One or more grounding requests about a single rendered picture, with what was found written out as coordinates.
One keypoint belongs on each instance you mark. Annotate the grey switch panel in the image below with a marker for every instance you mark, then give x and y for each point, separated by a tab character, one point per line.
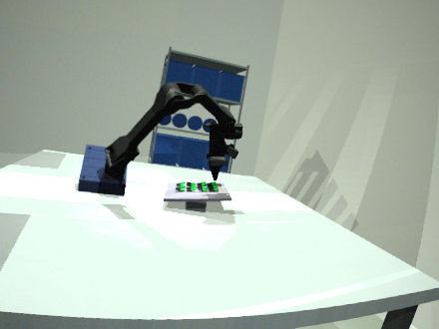
197	194

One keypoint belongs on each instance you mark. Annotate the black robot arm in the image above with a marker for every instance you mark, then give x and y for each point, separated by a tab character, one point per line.
168	100

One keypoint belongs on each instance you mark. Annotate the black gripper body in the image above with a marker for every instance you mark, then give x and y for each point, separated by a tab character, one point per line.
214	153

